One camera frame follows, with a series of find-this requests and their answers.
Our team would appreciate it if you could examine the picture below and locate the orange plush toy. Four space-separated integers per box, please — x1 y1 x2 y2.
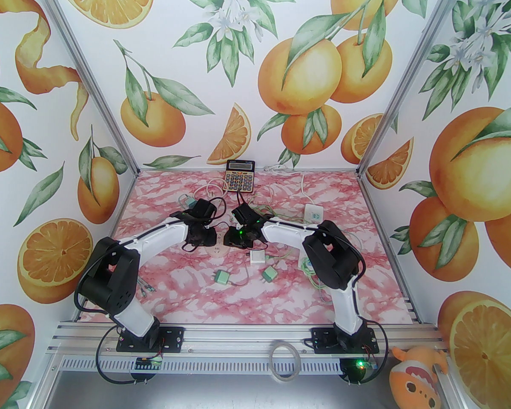
389 346 448 409

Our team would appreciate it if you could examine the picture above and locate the white power strip cable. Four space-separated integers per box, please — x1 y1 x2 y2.
264 165 320 207

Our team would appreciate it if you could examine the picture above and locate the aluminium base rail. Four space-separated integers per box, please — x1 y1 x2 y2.
47 320 445 359

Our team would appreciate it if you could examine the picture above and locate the aluminium table edge rail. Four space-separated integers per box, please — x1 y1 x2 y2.
358 171 420 323

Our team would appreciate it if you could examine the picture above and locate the small controller board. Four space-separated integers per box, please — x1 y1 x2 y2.
131 356 163 373
343 357 379 384

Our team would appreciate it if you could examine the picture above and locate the aluminium frame post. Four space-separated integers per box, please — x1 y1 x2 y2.
357 0 470 177
29 0 140 177

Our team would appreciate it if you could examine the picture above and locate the black desk calculator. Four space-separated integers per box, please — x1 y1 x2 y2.
225 160 256 194

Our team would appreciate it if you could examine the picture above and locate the clear tape roll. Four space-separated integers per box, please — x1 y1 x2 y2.
269 342 301 383

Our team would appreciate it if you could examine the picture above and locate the light green charging cable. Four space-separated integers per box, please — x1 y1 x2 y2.
297 256 337 303

